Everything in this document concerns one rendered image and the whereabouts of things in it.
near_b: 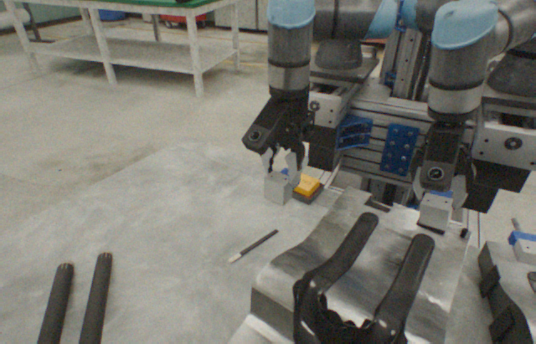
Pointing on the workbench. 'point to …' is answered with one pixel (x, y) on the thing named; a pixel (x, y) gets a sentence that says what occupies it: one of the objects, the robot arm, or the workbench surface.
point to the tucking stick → (252, 246)
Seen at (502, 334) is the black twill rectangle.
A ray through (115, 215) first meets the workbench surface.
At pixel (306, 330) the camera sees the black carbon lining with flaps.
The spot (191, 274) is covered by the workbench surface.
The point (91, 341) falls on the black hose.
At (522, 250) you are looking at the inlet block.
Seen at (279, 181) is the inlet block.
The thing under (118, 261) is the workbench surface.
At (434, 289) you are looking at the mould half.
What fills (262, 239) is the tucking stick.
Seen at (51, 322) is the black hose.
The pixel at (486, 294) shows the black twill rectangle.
